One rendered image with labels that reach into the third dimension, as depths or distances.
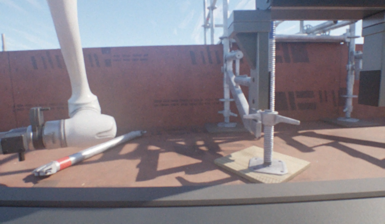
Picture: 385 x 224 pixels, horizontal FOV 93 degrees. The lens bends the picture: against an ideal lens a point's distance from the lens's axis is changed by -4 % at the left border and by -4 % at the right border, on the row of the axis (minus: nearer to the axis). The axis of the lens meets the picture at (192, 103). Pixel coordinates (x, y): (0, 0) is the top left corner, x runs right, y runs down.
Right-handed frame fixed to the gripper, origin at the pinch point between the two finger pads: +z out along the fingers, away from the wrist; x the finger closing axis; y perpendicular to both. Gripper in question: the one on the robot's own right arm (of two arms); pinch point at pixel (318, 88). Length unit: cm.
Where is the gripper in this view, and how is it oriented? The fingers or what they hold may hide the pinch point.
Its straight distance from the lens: 25.7
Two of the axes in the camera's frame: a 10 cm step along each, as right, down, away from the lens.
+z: 0.3, 9.9, 1.2
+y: 0.0, 1.2, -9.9
